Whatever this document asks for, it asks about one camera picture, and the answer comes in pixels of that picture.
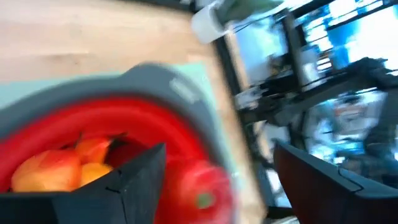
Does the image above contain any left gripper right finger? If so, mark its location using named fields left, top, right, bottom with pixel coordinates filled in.
left=272, top=141, right=398, bottom=224

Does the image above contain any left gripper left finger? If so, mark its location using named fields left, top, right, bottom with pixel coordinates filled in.
left=51, top=142, right=167, bottom=224

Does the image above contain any red mango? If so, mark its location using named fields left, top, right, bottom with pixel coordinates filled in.
left=154, top=157, right=234, bottom=224

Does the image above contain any red collapsible bowl grey rim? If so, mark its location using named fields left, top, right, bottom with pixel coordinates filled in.
left=0, top=62, right=226, bottom=224

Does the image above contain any potted plant white pot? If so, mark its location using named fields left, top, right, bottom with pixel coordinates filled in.
left=190, top=0, right=284, bottom=45

